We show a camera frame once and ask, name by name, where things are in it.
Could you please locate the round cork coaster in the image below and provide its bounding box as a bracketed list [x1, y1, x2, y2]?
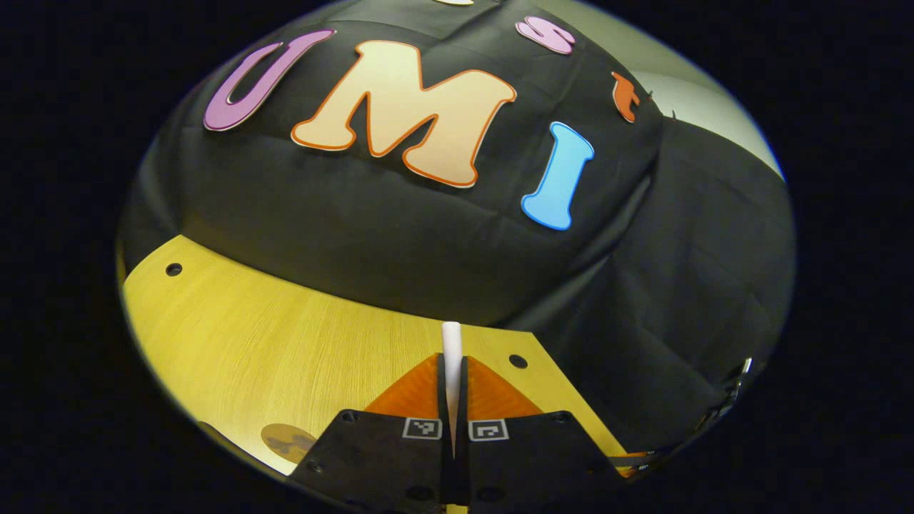
[261, 423, 318, 465]

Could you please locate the black backdrop cloth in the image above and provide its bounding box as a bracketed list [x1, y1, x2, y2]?
[118, 0, 797, 458]

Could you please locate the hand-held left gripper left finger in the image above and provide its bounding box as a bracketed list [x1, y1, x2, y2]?
[286, 353, 458, 511]

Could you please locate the pink toothbrush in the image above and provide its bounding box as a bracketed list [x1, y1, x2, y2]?
[441, 321, 463, 458]

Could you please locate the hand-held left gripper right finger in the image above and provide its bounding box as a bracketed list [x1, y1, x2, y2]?
[457, 356, 633, 511]

